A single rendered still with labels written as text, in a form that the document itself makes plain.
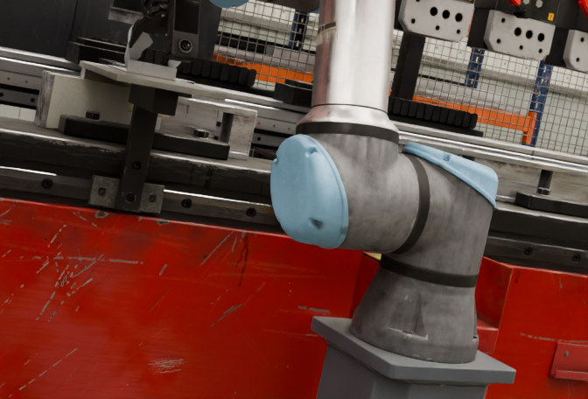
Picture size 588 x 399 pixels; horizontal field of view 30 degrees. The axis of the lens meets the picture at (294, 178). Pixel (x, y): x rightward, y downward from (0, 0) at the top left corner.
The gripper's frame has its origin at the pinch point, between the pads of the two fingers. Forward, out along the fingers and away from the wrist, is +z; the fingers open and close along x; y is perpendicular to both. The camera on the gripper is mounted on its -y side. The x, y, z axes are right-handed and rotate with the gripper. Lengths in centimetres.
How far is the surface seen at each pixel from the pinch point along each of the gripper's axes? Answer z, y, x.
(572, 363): 30, -32, -100
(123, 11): 1.5, 15.4, 2.3
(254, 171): 8.8, -11.0, -21.5
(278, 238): 17.4, -18.4, -28.8
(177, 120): 12.5, 2.0, -10.2
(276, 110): 25, 23, -40
